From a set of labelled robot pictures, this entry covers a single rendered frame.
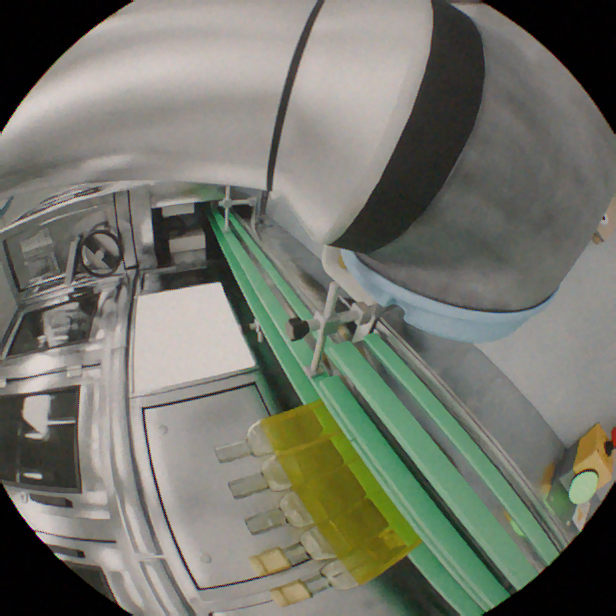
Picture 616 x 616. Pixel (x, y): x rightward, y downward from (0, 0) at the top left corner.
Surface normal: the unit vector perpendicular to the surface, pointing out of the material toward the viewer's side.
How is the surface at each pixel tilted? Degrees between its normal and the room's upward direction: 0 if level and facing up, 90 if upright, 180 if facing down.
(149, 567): 90
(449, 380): 90
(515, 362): 0
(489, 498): 90
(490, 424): 90
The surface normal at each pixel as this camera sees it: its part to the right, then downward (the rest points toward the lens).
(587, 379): -0.87, 0.18
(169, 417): 0.14, -0.79
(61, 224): 0.46, 0.58
